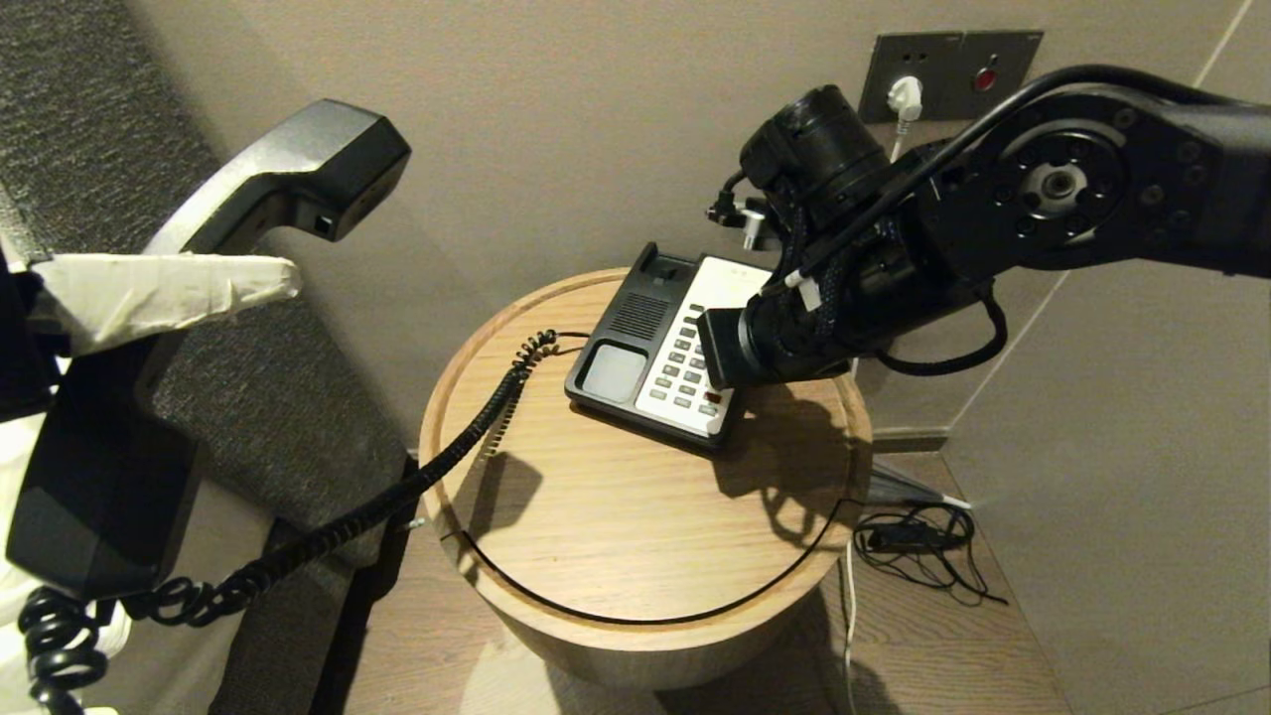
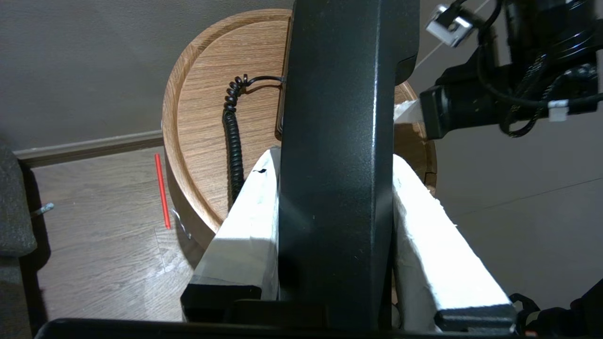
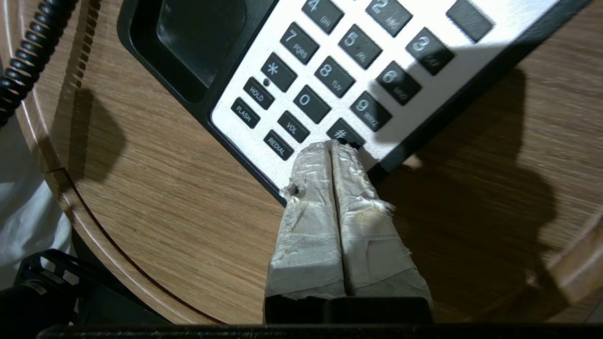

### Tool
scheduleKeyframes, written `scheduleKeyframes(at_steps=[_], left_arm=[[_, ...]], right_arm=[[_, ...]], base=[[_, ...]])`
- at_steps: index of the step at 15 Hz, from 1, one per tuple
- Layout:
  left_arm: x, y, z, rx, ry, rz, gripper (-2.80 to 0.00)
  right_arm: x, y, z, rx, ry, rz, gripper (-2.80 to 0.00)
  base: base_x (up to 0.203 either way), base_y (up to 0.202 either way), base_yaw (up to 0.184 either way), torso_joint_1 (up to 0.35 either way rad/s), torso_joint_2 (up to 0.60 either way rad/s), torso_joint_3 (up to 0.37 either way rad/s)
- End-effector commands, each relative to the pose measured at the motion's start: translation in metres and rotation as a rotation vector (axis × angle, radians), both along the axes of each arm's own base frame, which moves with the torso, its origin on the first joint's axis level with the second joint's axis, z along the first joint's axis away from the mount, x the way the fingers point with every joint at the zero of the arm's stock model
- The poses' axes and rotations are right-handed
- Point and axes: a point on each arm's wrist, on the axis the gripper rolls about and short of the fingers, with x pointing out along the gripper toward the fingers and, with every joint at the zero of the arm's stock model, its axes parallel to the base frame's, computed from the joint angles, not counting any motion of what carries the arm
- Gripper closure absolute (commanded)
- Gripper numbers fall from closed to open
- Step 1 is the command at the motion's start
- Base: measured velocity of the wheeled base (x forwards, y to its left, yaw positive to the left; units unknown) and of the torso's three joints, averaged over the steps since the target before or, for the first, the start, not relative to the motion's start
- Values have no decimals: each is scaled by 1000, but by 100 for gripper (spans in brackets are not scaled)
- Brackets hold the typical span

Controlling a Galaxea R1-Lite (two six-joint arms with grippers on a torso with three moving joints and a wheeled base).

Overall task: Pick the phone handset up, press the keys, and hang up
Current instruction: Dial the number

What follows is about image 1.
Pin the grey wall socket panel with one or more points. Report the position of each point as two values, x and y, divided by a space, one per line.
943 60

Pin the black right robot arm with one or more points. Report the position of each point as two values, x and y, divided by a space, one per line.
1172 189

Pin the grey fabric headboard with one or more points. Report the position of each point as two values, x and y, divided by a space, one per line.
99 99

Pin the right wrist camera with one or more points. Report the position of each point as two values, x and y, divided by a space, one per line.
753 226

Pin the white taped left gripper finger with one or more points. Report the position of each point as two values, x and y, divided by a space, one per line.
159 293

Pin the black telephone handset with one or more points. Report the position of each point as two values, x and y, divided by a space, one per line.
318 149

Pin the small metal bed fitting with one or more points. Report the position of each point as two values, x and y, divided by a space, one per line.
417 523

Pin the black and white telephone base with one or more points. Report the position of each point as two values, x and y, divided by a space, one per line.
635 377

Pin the white bed linen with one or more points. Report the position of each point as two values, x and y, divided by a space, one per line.
10 467

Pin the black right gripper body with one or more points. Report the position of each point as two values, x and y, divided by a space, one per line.
784 338

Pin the round wooden side table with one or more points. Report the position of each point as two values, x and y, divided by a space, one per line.
616 536

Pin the beige mattress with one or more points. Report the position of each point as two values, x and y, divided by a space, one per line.
189 655

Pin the white power plug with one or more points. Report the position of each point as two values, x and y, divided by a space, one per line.
906 97

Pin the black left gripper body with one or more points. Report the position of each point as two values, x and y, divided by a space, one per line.
20 357

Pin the dark grey bed frame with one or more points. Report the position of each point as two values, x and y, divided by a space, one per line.
288 645

